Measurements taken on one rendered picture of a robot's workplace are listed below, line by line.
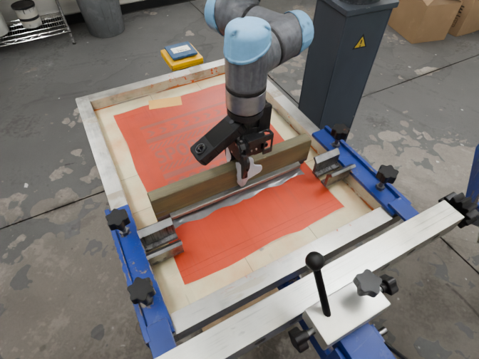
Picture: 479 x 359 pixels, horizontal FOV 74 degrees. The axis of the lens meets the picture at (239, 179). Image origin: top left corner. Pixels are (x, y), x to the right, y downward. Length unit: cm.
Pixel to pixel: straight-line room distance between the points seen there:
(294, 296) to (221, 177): 30
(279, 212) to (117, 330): 116
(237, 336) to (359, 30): 93
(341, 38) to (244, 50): 62
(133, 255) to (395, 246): 51
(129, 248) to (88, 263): 124
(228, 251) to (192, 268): 8
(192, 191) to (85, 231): 139
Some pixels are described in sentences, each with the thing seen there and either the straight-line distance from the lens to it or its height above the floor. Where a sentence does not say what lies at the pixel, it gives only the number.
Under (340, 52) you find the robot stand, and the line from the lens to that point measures 113.
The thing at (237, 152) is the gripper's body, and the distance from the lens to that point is 65.
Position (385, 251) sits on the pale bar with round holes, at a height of 104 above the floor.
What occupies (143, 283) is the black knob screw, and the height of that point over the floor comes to 106.
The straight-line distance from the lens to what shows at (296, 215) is 76.
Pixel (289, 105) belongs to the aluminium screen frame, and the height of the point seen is 99.
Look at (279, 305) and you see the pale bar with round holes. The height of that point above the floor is 104.
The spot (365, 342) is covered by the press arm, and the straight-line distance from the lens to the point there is 58.
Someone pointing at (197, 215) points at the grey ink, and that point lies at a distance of 75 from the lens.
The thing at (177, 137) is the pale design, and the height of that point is 95.
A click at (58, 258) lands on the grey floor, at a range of 201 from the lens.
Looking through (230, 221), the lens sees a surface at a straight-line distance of 74.
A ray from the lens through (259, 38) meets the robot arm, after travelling 52.
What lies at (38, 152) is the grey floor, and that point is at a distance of 264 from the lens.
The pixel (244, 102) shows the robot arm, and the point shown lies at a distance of 57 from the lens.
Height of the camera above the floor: 158
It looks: 50 degrees down
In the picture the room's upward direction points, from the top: straight up
